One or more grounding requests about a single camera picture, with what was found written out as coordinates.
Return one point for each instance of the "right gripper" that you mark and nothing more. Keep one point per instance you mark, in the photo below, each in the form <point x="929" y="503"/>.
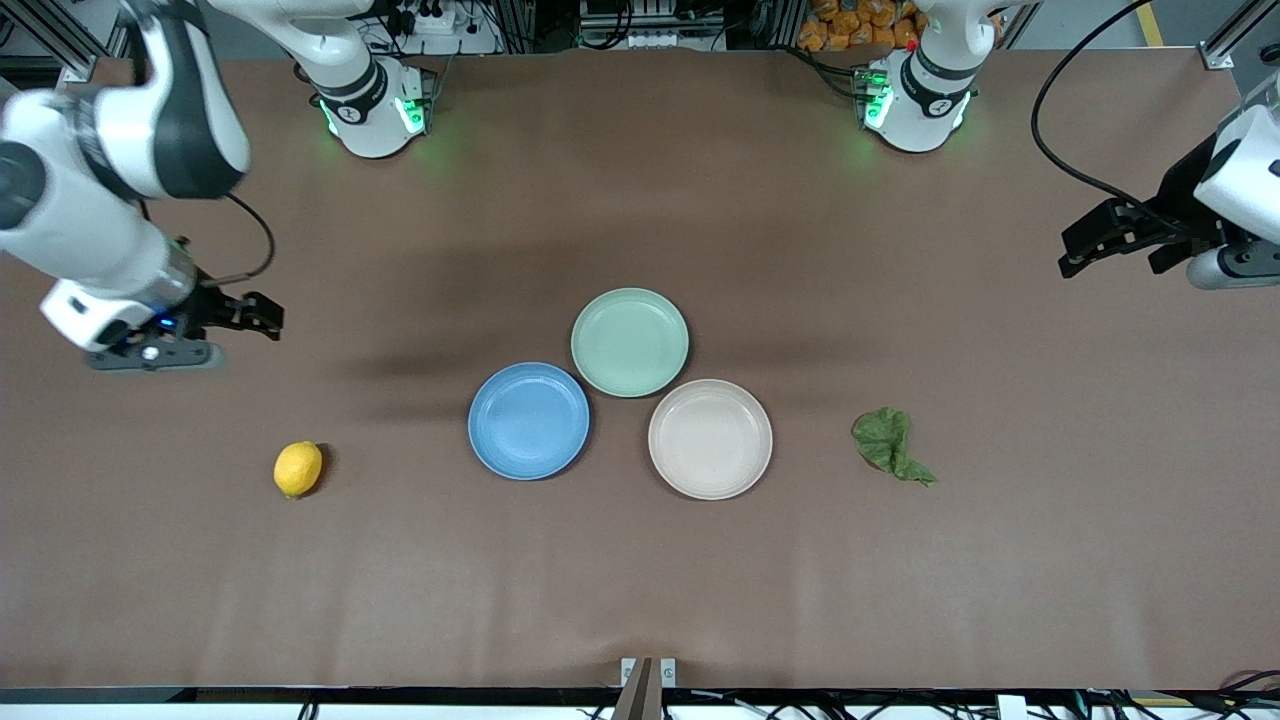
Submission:
<point x="212" y="308"/>

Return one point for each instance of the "white power strip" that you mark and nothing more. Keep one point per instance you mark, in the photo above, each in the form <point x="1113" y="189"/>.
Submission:
<point x="425" y="20"/>

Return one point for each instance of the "orange snack bags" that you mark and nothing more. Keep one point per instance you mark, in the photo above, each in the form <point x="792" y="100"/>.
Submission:
<point x="850" y="22"/>

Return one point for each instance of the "blue round plate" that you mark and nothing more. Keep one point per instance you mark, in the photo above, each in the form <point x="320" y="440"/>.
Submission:
<point x="528" y="420"/>

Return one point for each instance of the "light green round plate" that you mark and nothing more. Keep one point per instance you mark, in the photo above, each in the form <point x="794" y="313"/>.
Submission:
<point x="630" y="342"/>

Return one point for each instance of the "yellow lemon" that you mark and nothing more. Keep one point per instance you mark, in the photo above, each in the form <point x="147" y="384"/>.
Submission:
<point x="298" y="468"/>

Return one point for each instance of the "aluminium frame profile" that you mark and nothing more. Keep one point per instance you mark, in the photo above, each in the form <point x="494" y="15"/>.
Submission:
<point x="60" y="40"/>
<point x="1240" y="35"/>

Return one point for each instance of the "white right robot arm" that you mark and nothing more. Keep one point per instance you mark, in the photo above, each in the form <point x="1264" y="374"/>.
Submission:
<point x="130" y="130"/>

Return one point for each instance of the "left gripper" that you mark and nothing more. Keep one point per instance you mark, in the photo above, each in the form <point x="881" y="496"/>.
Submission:
<point x="1183" y="193"/>

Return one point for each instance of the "green lettuce leaf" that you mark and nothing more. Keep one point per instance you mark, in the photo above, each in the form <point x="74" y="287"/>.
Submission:
<point x="885" y="440"/>

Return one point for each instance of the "metal table edge bracket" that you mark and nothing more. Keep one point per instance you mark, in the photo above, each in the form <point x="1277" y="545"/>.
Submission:
<point x="648" y="685"/>

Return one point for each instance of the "beige round plate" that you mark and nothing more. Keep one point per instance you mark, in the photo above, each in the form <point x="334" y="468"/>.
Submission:
<point x="710" y="440"/>

